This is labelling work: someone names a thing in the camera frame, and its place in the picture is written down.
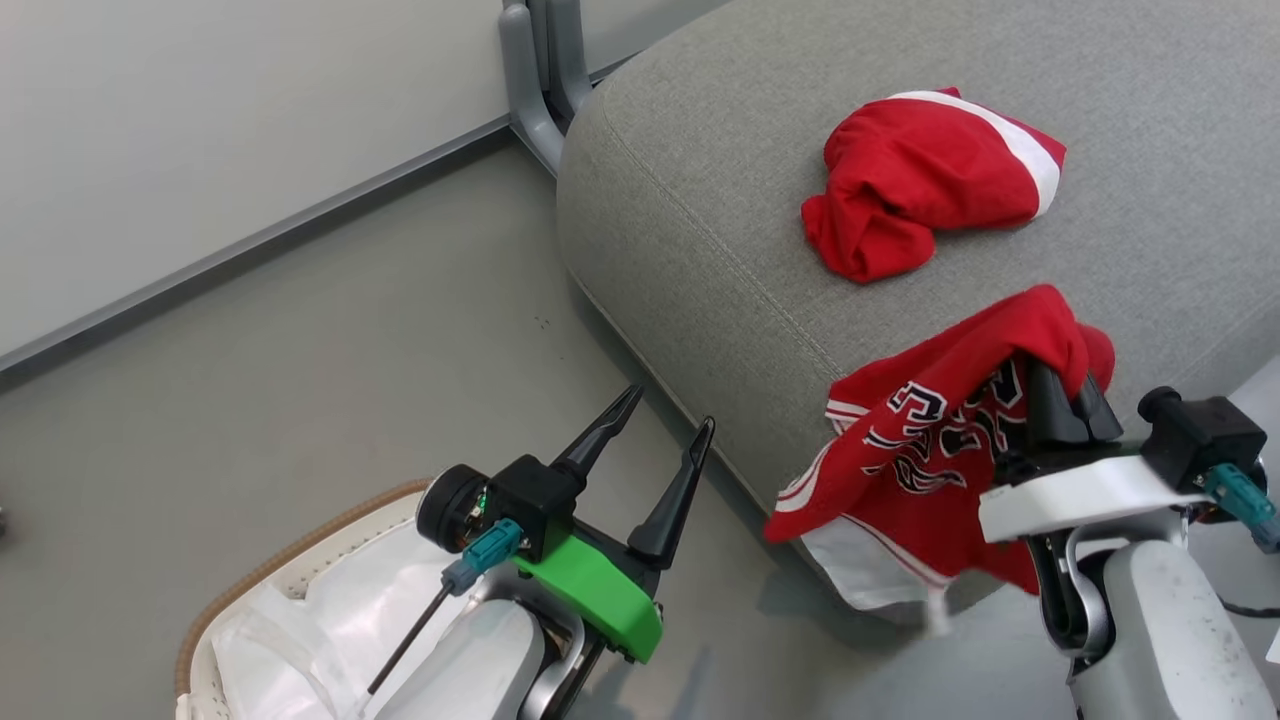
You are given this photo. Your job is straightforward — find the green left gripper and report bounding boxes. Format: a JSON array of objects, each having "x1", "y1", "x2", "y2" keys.
[{"x1": 510, "y1": 384, "x2": 717, "y2": 665}]

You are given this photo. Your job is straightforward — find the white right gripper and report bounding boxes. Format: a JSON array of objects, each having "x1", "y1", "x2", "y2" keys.
[{"x1": 979, "y1": 361, "x2": 1213, "y2": 547}]

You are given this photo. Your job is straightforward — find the red jersey with black lettering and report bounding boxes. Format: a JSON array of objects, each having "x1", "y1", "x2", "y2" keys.
[{"x1": 764, "y1": 284, "x2": 1117, "y2": 613}]

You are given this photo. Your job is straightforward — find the red shorts with white stripe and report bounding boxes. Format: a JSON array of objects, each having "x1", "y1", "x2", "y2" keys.
[{"x1": 801, "y1": 87, "x2": 1068, "y2": 285}]

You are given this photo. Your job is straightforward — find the grey fabric sofa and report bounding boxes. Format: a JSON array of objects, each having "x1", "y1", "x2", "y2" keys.
[{"x1": 555, "y1": 0, "x2": 1280, "y2": 613}]

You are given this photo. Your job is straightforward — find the grey curved partition foot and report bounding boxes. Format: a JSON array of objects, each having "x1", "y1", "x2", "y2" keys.
[
  {"x1": 545, "y1": 0, "x2": 598, "y2": 123},
  {"x1": 497, "y1": 0, "x2": 569, "y2": 180}
]

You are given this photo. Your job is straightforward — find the left teal plug black cable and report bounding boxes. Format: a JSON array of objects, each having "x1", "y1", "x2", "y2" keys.
[{"x1": 366, "y1": 519, "x2": 525, "y2": 697}]

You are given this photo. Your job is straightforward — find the teal plug black cable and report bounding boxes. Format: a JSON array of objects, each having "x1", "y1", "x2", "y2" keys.
[
  {"x1": 366, "y1": 519, "x2": 525, "y2": 697},
  {"x1": 1204, "y1": 464, "x2": 1280, "y2": 621}
]

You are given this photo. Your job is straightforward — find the right teal plug black cable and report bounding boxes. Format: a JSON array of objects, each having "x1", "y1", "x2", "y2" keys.
[{"x1": 1204, "y1": 464, "x2": 1280, "y2": 621}]

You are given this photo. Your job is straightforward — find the grey partition bottom rail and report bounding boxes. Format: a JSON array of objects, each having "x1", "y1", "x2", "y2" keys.
[{"x1": 0, "y1": 52, "x2": 643, "y2": 379}]

